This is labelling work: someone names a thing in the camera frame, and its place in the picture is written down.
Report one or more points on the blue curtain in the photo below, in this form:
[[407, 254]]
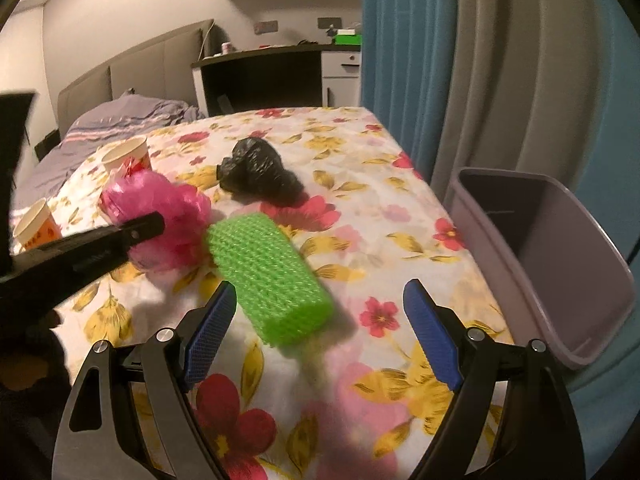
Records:
[[400, 60], [622, 160]]

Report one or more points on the orange paper cup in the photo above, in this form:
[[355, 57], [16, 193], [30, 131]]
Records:
[[130, 152], [37, 225]]

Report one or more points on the black bed frame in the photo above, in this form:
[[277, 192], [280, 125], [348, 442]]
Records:
[[47, 145]]

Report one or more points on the grey striped blanket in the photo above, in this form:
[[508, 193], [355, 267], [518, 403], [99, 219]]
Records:
[[110, 120]]

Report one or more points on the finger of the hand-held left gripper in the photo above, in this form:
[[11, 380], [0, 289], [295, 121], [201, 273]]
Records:
[[100, 255]]

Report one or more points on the white drawer cabinet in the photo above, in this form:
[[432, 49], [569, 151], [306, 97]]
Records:
[[342, 77]]

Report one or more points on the grey padded headboard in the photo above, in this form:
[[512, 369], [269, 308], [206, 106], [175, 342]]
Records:
[[150, 65]]

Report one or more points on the floral tablecloth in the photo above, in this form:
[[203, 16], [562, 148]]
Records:
[[350, 210]]

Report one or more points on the green foam net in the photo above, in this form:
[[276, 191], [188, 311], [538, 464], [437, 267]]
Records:
[[270, 270]]

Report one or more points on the grey plastic bin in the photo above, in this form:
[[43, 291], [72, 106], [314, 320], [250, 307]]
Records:
[[550, 260]]

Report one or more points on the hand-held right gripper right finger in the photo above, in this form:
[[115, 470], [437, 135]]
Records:
[[432, 335]]

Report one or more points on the dark wall socket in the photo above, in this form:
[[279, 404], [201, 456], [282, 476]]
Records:
[[330, 22], [265, 26]]

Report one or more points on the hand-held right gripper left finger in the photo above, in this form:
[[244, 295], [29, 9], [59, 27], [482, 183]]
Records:
[[210, 330]]

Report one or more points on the pink plastic bag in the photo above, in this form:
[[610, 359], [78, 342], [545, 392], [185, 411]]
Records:
[[165, 210]]

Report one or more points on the small white jar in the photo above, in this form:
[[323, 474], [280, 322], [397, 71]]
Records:
[[227, 48]]

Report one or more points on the grey curtain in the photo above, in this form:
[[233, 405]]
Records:
[[525, 85]]

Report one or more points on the green box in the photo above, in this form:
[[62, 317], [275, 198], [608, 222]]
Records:
[[347, 37]]

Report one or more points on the dark desk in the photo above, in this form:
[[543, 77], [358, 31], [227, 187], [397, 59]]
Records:
[[260, 80]]

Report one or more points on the small black plastic bag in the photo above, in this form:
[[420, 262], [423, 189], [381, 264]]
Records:
[[260, 170]]

